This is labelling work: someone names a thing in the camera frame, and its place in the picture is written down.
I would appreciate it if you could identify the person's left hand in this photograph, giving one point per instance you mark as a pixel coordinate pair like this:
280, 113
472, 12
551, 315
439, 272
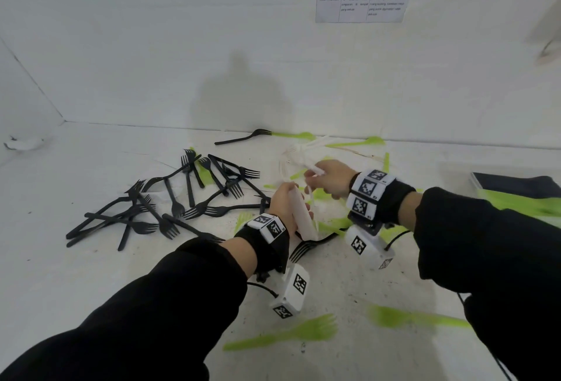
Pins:
280, 201

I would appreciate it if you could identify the person's right hand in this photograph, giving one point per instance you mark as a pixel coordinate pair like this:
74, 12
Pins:
337, 176

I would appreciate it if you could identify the person's left fingers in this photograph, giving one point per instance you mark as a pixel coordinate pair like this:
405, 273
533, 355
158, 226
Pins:
292, 187

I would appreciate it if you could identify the person's right fingers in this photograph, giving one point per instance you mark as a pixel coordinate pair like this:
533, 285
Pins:
316, 181

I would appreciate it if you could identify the bundle of white plastic cutlery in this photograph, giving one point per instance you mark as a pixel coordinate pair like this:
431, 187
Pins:
303, 214

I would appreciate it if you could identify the white plastic fork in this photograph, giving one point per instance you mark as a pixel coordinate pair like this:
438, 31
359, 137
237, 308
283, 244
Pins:
302, 155

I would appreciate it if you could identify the person's left forearm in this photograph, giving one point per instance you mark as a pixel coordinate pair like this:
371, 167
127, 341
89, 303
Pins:
144, 310

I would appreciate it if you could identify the person's right forearm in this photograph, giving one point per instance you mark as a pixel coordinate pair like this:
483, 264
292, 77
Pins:
491, 253

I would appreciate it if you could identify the scatter of green plastic cutlery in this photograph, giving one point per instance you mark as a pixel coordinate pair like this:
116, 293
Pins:
333, 225

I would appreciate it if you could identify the green plastic spoon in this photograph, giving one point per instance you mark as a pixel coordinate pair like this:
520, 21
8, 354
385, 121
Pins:
394, 317
363, 142
298, 135

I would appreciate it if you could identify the black wristband with marker tags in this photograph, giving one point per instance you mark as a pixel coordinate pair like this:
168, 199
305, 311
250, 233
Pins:
267, 240
377, 196

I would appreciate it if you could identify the black plastic fork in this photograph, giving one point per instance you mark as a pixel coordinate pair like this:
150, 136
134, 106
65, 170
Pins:
245, 136
307, 247

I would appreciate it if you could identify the pile of black plastic forks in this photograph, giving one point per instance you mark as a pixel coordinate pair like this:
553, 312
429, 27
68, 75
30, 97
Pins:
175, 201

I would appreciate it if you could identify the green plastic fork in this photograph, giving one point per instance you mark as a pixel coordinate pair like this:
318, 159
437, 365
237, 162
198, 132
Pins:
302, 331

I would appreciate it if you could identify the black tray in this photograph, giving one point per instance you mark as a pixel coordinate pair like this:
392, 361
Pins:
517, 183

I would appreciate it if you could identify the heap of green utensils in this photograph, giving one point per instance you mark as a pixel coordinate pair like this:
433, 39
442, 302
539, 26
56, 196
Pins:
521, 205

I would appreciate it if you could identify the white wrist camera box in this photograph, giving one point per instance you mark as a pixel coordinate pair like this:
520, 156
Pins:
368, 247
292, 291

